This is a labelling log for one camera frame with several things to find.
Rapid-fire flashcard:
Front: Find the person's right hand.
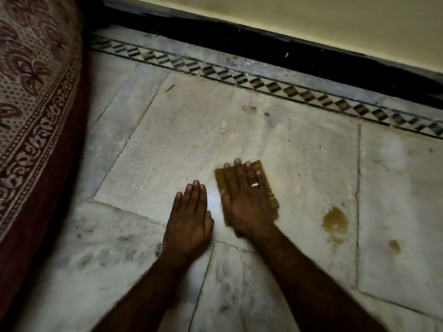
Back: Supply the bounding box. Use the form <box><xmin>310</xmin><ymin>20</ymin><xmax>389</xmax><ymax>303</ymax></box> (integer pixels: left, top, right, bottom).
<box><xmin>220</xmin><ymin>158</ymin><xmax>279</xmax><ymax>239</ymax></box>

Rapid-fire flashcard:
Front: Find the person's left hand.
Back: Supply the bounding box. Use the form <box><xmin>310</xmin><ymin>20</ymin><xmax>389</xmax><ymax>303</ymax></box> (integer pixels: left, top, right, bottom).
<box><xmin>162</xmin><ymin>180</ymin><xmax>215</xmax><ymax>264</ymax></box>

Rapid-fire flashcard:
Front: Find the yellow cleaning cloth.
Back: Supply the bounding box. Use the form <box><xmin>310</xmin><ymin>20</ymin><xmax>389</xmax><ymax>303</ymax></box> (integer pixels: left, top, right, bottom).
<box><xmin>215</xmin><ymin>160</ymin><xmax>280</xmax><ymax>238</ymax></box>

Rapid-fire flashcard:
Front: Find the person's right forearm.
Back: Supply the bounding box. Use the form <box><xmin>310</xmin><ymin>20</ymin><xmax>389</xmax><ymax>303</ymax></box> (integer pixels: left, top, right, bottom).
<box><xmin>247</xmin><ymin>223</ymin><xmax>387</xmax><ymax>332</ymax></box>

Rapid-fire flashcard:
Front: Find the person's left forearm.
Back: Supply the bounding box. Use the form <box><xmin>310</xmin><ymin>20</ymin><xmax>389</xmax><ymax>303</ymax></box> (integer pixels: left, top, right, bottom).
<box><xmin>93</xmin><ymin>254</ymin><xmax>210</xmax><ymax>332</ymax></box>

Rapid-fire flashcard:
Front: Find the large yellow liquid spill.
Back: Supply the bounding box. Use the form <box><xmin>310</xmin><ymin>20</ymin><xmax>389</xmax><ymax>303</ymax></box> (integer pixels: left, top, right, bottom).
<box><xmin>321</xmin><ymin>207</ymin><xmax>350</xmax><ymax>246</ymax></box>

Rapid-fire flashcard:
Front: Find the patterned cream maroon bedspread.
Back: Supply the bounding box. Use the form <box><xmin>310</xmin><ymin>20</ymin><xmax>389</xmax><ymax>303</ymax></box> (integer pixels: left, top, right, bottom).
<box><xmin>0</xmin><ymin>0</ymin><xmax>84</xmax><ymax>243</ymax></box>

